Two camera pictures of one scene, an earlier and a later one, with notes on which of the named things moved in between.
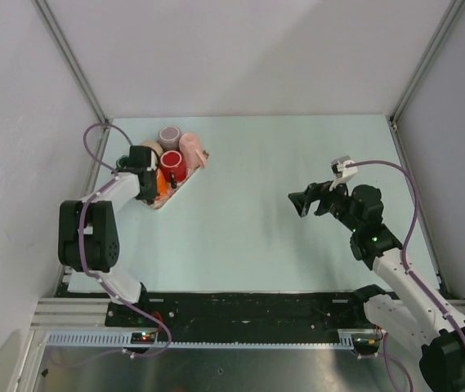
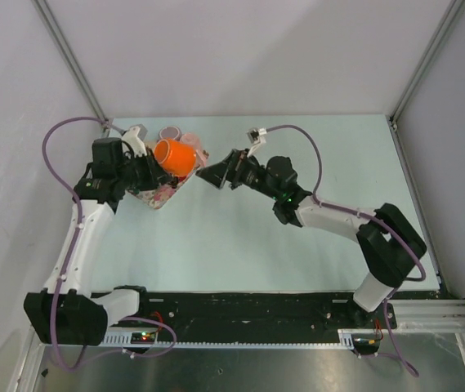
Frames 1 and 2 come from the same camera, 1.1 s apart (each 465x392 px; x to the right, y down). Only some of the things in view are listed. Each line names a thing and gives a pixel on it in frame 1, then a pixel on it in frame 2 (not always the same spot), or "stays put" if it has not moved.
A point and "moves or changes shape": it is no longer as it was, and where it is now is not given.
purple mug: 169,138 stays put
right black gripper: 314,192 to 236,162
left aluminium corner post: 71,56 stays put
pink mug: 191,150 stays put
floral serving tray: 159,202 stays put
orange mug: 162,184 moves or changes shape
